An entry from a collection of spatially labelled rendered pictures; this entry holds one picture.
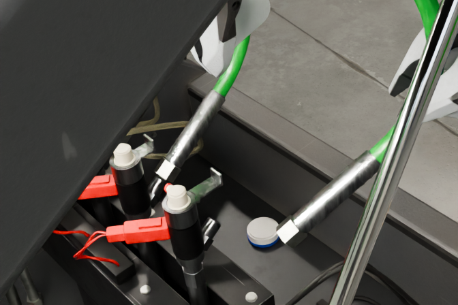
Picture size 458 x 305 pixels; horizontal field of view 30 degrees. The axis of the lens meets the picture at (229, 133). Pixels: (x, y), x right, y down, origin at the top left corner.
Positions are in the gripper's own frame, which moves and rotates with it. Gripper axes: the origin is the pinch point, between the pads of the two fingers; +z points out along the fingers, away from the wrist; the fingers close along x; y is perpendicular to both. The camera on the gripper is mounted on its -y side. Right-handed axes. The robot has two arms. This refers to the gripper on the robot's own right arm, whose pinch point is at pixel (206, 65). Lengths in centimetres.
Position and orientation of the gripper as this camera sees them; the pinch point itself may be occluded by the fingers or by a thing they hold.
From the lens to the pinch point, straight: 66.7
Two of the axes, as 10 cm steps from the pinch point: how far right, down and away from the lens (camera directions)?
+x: -6.4, -4.3, 6.4
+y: 7.6, -4.8, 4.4
